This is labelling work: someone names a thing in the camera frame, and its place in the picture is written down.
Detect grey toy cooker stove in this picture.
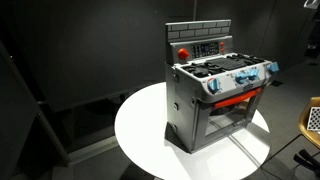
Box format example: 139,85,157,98
164,19,280,154

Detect round orange cooker knob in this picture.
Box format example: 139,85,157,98
177,48,190,61

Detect blue cooker knob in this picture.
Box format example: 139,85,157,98
234,72,250,85
207,78,223,95
248,69,261,82
267,61,280,75

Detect wooden chair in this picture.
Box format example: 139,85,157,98
297,96,320,150

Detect black white checkerboard card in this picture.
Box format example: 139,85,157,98
306,106,320,132

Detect black chair base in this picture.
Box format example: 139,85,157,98
293,148,320,177

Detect orange oven door handle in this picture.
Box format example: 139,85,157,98
212,87,264,110

